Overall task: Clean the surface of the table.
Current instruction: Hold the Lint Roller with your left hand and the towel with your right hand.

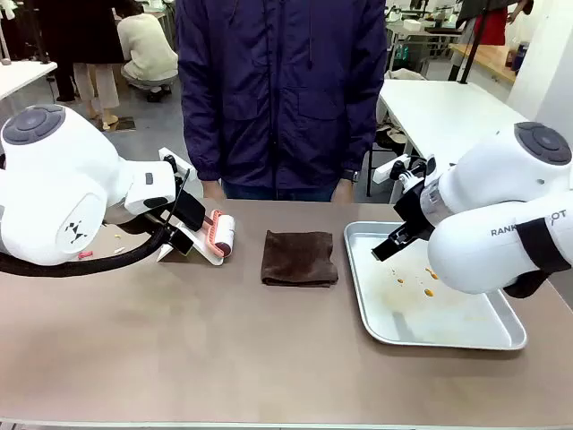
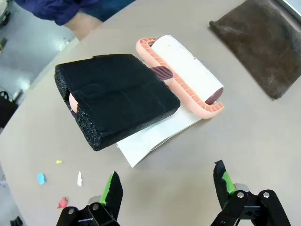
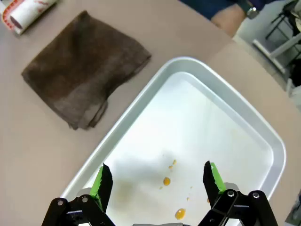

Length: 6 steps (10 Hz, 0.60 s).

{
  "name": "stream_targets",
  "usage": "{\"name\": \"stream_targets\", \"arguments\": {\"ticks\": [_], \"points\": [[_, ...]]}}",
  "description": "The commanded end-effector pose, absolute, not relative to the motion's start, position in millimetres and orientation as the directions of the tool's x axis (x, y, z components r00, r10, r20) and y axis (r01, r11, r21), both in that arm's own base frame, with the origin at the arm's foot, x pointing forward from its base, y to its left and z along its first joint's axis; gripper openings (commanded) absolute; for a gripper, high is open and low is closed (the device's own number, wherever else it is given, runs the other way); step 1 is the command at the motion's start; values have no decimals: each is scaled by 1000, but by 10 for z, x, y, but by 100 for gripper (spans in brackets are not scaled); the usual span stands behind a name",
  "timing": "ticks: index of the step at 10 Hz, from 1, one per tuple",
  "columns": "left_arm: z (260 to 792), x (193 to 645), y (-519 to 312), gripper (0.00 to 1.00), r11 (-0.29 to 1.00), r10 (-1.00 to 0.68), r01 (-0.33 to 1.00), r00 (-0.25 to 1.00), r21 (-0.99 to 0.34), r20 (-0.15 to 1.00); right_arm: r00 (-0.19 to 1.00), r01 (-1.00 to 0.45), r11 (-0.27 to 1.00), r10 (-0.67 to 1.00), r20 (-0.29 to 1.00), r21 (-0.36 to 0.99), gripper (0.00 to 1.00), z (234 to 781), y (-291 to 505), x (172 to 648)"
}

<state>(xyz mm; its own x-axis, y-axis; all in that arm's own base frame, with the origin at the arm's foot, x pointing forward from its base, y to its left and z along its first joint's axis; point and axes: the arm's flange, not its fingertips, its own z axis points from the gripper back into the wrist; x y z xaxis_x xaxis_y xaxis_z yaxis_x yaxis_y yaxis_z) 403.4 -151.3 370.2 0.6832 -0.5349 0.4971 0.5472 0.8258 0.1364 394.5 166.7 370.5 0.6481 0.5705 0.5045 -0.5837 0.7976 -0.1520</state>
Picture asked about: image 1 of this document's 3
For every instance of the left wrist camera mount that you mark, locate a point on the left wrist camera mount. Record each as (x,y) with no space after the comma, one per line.
(172,161)

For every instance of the person right hand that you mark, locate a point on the person right hand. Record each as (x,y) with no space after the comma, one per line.
(213,190)

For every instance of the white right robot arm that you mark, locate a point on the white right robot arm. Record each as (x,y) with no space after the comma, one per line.
(492,188)

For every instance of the person left forearm purple sleeve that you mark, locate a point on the person left forearm purple sleeve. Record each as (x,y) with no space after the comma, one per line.
(362,134)

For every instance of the large white table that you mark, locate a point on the large white table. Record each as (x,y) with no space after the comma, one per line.
(438,112)

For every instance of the purple zip jacket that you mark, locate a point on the purple zip jacket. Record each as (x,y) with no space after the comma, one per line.
(277,89)

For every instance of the slanted black pole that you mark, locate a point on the slanted black pole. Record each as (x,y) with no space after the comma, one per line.
(470,49)

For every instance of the brown cloth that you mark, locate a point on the brown cloth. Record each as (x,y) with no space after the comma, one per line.
(297,257)

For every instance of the small white table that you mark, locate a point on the small white table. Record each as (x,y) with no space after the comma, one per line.
(22,76)

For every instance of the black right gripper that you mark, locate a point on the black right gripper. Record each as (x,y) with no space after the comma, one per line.
(418,208)

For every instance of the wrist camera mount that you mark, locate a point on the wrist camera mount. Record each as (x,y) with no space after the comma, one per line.
(385,169)
(172,161)

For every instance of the dark wristwatch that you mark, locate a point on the dark wristwatch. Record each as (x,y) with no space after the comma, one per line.
(352,174)

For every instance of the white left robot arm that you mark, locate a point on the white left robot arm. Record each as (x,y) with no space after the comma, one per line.
(53,188)

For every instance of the person dark coat beige trousers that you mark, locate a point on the person dark coat beige trousers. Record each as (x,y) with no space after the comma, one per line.
(89,36)

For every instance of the person right forearm purple sleeve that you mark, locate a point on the person right forearm purple sleeve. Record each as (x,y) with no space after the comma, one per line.
(199,143)

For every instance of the wooden table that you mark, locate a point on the wooden table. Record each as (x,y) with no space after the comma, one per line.
(485,60)

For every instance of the person in red top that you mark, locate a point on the person in red top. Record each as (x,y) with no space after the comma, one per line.
(492,27)

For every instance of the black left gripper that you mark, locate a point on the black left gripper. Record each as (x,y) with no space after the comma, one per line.
(157,220)

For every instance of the cluttered grey workbench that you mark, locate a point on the cluttered grey workbench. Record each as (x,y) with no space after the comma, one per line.
(421,27)

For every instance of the white folded roller stand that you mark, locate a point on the white folded roller stand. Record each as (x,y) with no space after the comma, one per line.
(197,251)

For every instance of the metal tray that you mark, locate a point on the metal tray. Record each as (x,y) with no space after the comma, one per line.
(403,322)

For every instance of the person left hand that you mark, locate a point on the person left hand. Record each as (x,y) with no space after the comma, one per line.
(344,190)

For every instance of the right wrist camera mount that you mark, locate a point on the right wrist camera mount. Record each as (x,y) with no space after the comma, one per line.
(385,169)

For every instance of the crouching person cream sweater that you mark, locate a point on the crouching person cream sweater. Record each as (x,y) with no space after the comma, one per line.
(147,49)

